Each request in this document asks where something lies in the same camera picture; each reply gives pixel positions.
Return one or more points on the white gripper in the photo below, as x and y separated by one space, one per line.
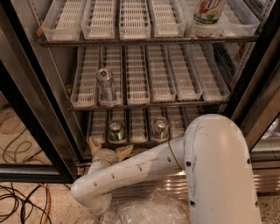
105 155

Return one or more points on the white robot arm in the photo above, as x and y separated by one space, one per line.
215 158

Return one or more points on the bottom shelf tray one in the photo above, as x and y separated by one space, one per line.
97 126

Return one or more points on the shelf tray one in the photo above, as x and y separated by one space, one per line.
84 86
63 20
97 126

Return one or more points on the bottom shelf tray three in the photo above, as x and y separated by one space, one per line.
137 126

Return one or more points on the shelf tray three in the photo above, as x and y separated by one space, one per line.
137 126
136 75
134 20

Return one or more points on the bottom shelf tray two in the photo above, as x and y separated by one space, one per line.
117 114

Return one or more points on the shelf tray two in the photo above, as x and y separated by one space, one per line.
98 21
111 58
117 114

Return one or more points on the green white can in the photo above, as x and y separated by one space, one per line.
159 129

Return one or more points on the bottom shelf tray four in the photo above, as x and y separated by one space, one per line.
153 113

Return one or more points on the shelf tray four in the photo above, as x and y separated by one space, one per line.
153 113
161 81
168 18

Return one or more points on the middle shelf tray one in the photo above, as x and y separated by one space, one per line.
84 86

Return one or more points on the silver can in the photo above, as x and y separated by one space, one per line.
106 84

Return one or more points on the middle shelf tray three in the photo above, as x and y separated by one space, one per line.
136 75

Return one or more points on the bottom shelf tray five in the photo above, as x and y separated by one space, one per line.
177 126

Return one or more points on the shelf tray five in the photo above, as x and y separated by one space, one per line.
236 19
185 78
177 126

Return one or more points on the left glass fridge door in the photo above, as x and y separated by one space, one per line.
33 145

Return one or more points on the glass fridge door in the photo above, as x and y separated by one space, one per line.
33 145
255 103

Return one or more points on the stainless steel fridge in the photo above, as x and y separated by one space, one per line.
54 63

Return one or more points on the middle shelf tray four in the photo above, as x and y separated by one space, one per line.
161 81

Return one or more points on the bottom shelf tray six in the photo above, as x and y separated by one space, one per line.
192 112

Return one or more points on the shelf tray six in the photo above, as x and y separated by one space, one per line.
192 112
210 79

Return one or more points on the middle shelf tray two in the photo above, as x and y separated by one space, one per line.
111 58

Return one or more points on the middle shelf tray five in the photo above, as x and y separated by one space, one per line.
185 78

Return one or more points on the middle shelf tray six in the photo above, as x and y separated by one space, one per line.
210 79

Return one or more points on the top shelf tray two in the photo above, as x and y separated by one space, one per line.
98 21

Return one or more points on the top shelf tray three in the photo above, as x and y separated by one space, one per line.
134 20

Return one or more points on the top shelf tray one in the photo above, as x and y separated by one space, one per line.
63 20

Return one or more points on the top shelf tray four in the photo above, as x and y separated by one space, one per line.
168 18

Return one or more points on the right glass fridge door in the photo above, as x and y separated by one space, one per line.
255 103

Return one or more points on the top shelf tray five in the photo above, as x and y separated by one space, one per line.
236 19

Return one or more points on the clear plastic bag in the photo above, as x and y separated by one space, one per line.
158 208

